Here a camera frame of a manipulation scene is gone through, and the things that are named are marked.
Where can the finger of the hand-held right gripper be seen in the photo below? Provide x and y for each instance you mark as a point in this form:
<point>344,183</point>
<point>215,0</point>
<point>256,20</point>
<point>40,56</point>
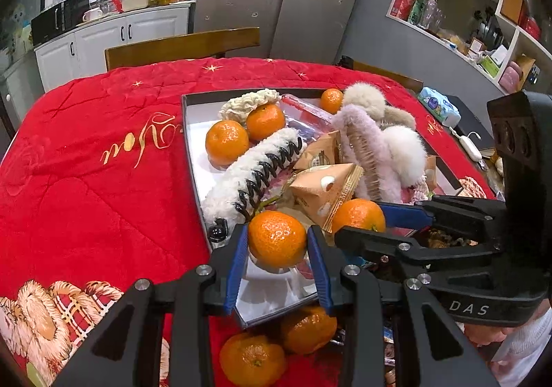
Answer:
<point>375,242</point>
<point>401,215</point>

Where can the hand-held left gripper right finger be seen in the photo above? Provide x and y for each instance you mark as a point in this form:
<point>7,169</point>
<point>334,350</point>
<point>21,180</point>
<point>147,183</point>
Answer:
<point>320,270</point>

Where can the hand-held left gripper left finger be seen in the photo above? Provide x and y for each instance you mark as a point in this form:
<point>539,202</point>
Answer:
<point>237,266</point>

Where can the tangerine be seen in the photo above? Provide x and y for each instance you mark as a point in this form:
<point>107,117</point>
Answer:
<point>358,216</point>
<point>308,326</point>
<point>252,359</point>
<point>331,100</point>
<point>276,238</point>
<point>226,143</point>
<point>265,122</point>

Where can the brown white scrunchie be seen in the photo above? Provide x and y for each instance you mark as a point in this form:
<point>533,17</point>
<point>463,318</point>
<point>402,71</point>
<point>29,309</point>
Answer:
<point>444,237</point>

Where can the shallow dark cardboard box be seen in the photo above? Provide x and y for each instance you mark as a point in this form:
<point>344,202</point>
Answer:
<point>198,141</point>

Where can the person's right forearm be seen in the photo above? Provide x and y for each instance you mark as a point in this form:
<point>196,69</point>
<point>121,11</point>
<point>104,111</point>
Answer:
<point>524,344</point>

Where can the white food container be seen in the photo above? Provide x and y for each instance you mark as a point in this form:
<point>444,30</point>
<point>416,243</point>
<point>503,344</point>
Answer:
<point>134,1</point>

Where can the cream ruffled scrunchie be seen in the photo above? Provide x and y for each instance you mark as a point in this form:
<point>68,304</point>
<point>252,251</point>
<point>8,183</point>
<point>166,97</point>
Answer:
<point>420,193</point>

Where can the small black hair clip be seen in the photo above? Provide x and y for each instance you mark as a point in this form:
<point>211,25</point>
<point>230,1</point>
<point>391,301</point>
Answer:
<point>218,231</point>

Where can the triangular brown snack packet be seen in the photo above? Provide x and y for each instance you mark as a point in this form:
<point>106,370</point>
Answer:
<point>323,191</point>

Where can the pink fuzzy hair claw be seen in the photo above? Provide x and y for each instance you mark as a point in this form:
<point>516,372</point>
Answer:
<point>371,145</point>

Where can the black flat box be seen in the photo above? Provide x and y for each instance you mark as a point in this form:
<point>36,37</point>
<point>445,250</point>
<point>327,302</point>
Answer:
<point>472,122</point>

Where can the white fuzzy black hair claw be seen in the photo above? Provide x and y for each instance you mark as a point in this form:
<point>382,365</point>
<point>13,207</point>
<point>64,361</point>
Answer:
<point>241,171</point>

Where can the flat brown snack packet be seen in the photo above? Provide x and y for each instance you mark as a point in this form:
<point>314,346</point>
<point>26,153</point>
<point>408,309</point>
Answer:
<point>319,154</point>

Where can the dark snack packet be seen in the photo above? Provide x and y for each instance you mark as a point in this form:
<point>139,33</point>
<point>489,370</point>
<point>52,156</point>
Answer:
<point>390,352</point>

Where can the blue printed tissue packet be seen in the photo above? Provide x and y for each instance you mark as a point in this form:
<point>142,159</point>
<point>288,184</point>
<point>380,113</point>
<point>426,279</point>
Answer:
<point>440,106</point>

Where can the pink pouch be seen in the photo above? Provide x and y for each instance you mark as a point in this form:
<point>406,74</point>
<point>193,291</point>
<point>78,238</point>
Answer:
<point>511,76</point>

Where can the beige pompom hair claw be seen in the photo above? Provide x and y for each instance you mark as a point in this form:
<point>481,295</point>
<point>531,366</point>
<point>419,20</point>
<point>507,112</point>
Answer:
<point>365,97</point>

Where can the green box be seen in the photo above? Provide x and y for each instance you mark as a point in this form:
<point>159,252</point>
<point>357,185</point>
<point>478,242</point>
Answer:
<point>489,66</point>

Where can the clear pink plastic packet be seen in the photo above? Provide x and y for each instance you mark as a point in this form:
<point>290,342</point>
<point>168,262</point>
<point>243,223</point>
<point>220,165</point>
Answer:
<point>306,113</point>

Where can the wooden chair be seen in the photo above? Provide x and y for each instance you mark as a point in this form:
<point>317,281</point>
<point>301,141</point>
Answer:
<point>181,44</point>
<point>388,75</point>

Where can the red printed blanket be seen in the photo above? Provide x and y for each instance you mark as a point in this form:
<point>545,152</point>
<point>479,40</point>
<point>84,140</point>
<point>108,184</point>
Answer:
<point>108,197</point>

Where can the cream knitted scrunchie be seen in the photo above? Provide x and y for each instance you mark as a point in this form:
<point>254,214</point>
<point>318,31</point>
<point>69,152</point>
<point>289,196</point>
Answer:
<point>248,104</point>

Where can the clear glass jars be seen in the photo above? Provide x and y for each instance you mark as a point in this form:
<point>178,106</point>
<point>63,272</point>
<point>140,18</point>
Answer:
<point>431,15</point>

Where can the white kitchen cabinet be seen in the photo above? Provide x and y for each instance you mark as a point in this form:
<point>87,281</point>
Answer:
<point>151,27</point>

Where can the white cup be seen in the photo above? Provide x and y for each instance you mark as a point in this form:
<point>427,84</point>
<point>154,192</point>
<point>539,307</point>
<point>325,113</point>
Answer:
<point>92,15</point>

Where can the black microwave oven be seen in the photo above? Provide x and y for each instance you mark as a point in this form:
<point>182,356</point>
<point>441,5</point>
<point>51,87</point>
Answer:
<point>51,22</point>

